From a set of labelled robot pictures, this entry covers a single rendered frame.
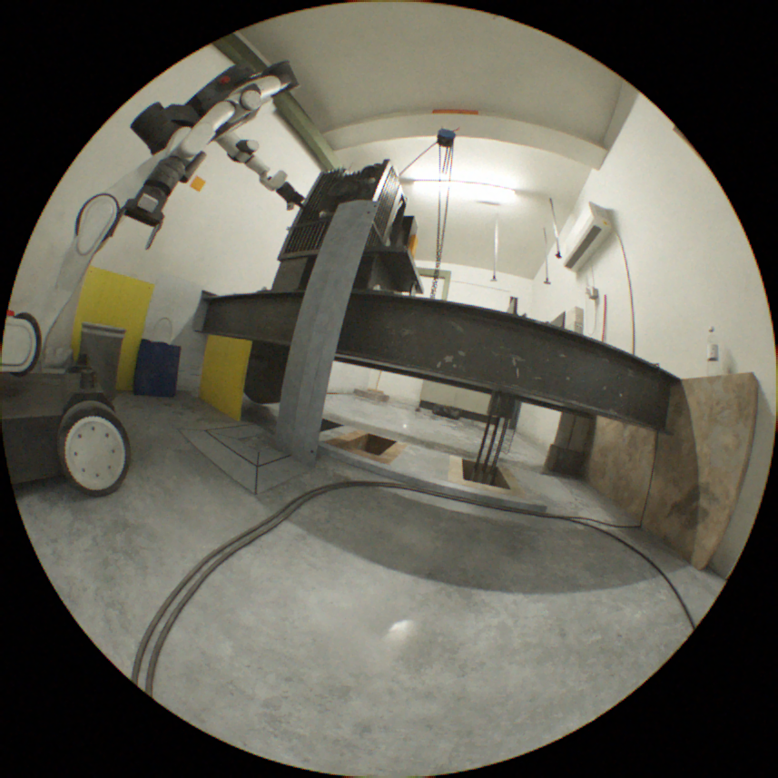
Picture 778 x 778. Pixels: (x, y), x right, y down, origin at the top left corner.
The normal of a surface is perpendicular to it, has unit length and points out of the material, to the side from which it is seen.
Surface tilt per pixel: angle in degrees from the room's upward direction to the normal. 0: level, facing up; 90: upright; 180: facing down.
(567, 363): 90
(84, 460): 90
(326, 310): 90
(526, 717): 0
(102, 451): 90
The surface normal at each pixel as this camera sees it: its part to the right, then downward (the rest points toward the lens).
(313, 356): -0.07, 0.03
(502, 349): -0.29, -0.03
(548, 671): 0.22, -0.98
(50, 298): 0.96, 0.22
